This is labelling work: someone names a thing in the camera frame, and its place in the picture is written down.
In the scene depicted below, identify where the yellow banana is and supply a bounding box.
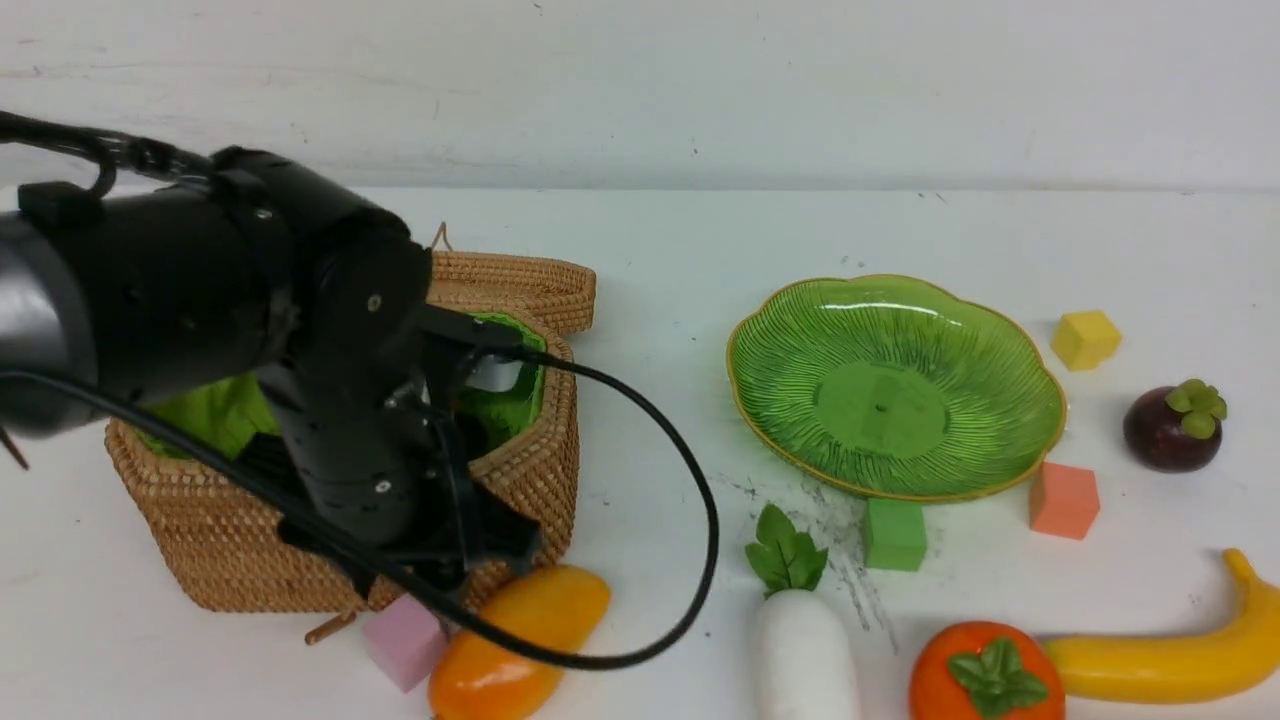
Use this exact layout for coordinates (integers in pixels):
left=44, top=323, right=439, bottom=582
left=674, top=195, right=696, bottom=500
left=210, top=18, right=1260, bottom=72
left=1043, top=548, right=1279, bottom=705

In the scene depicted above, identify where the orange foam cube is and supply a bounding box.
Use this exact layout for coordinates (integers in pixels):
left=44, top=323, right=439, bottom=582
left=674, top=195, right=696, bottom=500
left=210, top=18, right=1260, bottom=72
left=1028, top=462, right=1101, bottom=541

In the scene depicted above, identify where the dark purple mangosteen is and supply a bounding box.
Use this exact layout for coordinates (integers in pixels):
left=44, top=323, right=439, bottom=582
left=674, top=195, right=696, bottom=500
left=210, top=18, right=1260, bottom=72
left=1123, top=378, right=1228, bottom=473

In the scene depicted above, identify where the orange yellow mango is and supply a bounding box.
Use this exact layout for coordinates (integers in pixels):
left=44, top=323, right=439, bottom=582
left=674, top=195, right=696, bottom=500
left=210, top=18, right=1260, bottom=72
left=429, top=565, right=612, bottom=720

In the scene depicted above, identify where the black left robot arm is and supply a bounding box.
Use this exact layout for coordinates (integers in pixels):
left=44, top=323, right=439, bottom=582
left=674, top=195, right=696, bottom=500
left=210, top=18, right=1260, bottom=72
left=3, top=149, right=541, bottom=593

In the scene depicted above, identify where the orange persimmon with leaf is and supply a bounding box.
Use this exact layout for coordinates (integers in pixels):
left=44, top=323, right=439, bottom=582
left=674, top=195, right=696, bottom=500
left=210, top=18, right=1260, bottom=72
left=908, top=621, right=1066, bottom=720

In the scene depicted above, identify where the green glass plate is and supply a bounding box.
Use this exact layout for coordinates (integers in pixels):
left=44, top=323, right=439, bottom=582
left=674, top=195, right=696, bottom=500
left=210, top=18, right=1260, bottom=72
left=724, top=274, right=1069, bottom=503

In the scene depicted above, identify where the white radish with leaves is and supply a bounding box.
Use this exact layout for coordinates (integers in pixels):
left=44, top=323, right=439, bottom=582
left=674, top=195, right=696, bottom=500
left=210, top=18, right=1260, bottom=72
left=744, top=503, right=864, bottom=719

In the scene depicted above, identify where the yellow foam cube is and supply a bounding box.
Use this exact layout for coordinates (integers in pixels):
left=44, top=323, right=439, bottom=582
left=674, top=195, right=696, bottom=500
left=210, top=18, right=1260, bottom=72
left=1050, top=310, right=1123, bottom=372

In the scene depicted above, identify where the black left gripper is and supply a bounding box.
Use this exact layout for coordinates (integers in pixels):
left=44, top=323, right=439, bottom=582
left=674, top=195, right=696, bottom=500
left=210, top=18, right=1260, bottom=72
left=253, top=360, right=543, bottom=593

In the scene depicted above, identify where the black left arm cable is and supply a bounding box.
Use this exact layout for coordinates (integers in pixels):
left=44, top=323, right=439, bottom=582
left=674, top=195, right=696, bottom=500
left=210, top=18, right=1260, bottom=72
left=0, top=110, right=721, bottom=671

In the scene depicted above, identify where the green foam cube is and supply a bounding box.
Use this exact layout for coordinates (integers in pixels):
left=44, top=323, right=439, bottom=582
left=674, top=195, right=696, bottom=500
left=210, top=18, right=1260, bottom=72
left=861, top=497, right=928, bottom=573

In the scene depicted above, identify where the pink foam cube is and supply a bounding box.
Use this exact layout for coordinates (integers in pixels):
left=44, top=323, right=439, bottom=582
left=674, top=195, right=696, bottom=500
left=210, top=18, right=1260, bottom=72
left=362, top=594, right=449, bottom=694

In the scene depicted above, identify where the woven wicker basket green lining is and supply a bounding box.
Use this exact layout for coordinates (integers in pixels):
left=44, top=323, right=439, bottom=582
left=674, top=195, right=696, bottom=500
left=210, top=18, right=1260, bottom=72
left=105, top=231, right=596, bottom=612

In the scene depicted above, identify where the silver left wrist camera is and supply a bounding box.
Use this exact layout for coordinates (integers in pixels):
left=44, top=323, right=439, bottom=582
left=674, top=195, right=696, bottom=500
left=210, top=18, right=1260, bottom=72
left=462, top=351, right=524, bottom=395

